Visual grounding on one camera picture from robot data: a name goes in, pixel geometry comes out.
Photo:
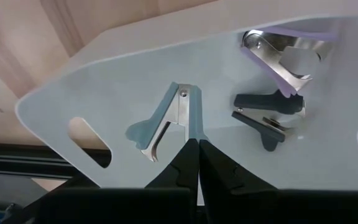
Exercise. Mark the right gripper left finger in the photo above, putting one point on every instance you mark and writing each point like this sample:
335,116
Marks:
182,174

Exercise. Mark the light blue staple remover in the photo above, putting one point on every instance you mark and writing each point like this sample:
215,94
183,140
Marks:
195,115

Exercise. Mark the white plastic bin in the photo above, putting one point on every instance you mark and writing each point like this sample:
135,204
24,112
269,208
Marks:
120,93

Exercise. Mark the black staple remover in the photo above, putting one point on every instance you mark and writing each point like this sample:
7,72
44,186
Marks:
269,102

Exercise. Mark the lilac staple remover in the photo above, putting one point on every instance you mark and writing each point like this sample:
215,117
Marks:
261,46

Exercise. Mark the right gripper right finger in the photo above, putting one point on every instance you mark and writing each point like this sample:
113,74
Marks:
222,177

